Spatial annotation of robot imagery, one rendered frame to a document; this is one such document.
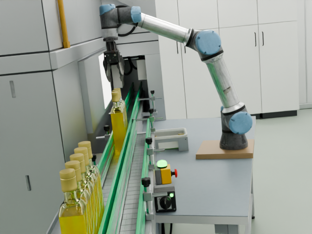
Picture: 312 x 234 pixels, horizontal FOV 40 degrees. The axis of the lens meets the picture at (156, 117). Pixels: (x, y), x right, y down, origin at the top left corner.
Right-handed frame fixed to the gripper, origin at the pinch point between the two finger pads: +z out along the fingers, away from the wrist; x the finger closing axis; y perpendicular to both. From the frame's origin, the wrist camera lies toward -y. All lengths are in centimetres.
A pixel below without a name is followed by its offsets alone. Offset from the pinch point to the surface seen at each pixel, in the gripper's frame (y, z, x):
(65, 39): 39.8, -21.8, -13.7
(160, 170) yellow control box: 29, 39, 19
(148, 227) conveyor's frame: 94, 33, 14
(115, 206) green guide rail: 97, 24, 6
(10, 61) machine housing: 61, -16, -29
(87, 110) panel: 13.7, 11.7, -13.1
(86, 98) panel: 13.7, 6.0, -12.9
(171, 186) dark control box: 53, 37, 22
